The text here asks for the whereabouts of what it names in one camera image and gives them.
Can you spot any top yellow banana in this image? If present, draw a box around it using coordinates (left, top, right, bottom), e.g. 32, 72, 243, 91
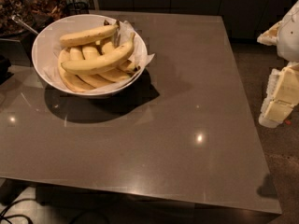
60, 21, 120, 47

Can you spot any white ceramic bowl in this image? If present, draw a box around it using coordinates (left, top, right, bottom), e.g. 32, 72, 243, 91
31, 14, 149, 97

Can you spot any black floor cable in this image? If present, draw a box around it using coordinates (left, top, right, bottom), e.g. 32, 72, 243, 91
0, 198, 36, 224

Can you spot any white paper bowl liner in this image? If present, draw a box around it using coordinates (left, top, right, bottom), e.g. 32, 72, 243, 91
42, 20, 156, 95

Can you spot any metal serving spoon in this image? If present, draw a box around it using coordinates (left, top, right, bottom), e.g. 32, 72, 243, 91
11, 15, 38, 35

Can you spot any leftmost yellow banana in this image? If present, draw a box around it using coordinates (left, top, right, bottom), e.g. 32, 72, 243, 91
58, 49, 93, 92

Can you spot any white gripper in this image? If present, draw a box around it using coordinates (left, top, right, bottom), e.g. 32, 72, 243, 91
259, 63, 299, 128

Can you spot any glass bowl of nuts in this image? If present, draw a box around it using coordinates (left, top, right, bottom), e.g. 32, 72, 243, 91
0, 0, 66, 37

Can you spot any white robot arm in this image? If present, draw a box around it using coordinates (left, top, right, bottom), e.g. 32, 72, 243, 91
257, 1, 299, 128

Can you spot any curved yellow banana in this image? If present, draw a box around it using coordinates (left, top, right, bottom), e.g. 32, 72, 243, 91
61, 33, 135, 75

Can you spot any small right yellow banana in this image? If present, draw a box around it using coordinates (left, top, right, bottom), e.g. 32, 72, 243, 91
118, 60, 140, 74

